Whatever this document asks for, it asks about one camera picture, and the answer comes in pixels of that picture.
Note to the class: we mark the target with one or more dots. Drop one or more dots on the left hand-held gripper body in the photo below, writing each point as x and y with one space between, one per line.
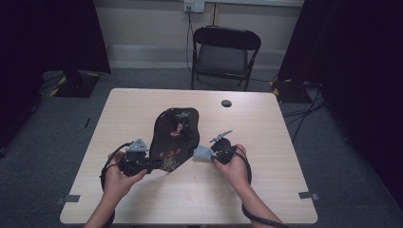
138 146

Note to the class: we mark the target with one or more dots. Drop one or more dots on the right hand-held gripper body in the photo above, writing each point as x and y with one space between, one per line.
225 152

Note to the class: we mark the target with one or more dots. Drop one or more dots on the grey wiping cloth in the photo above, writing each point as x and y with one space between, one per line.
203 153

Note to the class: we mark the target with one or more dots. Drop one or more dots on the person's right hand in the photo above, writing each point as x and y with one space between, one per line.
239 171

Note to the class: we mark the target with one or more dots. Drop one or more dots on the person's left hand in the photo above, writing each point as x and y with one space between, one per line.
117 185

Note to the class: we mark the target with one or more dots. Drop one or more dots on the black round table grommet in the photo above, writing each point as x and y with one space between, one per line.
226 103

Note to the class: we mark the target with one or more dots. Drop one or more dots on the small black floor object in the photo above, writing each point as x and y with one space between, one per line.
87 123

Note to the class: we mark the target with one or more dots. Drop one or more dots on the grey tape strip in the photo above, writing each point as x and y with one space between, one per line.
307 195
71 199

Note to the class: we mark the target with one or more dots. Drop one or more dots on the black stand base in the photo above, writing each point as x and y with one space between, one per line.
77 85
290 91

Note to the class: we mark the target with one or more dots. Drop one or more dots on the black folding chair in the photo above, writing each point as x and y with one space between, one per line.
226 39

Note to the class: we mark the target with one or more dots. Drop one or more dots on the dark curtain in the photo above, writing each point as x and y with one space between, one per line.
47 38
358 63

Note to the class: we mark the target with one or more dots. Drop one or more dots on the white wall socket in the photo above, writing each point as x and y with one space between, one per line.
194 5

